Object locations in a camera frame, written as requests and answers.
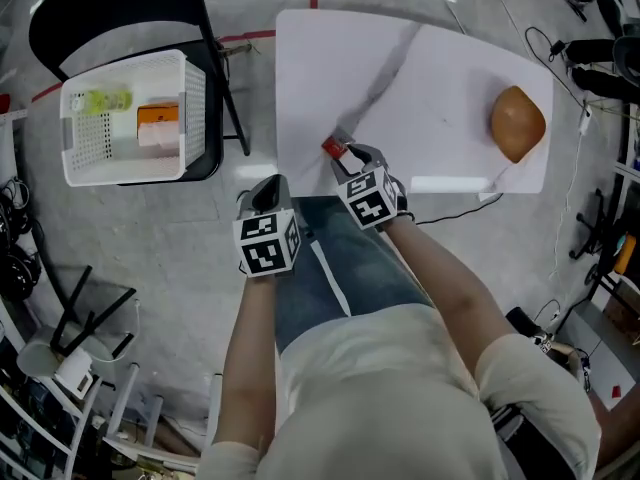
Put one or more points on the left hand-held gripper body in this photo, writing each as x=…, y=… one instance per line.
x=265, y=243

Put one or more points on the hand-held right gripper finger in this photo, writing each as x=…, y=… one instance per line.
x=375, y=160
x=340, y=174

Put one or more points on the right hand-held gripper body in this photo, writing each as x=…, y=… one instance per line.
x=370, y=198

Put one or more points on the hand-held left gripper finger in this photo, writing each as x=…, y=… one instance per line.
x=282, y=200
x=250, y=205

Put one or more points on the small red packet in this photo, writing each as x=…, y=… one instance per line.
x=334, y=147

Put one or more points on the orange tissue packet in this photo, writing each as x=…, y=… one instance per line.
x=157, y=115

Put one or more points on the brown wooden bowl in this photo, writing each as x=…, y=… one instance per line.
x=517, y=123

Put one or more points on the green drink bottle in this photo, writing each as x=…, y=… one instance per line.
x=105, y=100

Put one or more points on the person's left forearm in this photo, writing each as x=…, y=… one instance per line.
x=247, y=358

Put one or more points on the person's right forearm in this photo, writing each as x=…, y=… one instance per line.
x=445, y=288

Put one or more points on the white marble-pattern table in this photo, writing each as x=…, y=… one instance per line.
x=450, y=58

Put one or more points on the black wristband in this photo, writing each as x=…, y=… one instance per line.
x=406, y=215

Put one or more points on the person's blue jeans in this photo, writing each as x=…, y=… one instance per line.
x=360, y=268

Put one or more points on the white perforated plastic basket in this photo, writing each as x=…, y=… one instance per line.
x=125, y=168

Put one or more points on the person's cream shirt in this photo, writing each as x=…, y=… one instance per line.
x=390, y=408

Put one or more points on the black office chair base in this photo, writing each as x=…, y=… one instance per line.
x=595, y=233

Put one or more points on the small white device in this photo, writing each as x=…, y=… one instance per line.
x=75, y=370

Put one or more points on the black folding chair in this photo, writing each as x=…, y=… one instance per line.
x=100, y=3

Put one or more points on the pale chair with black legs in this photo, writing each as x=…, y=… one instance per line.
x=35, y=358

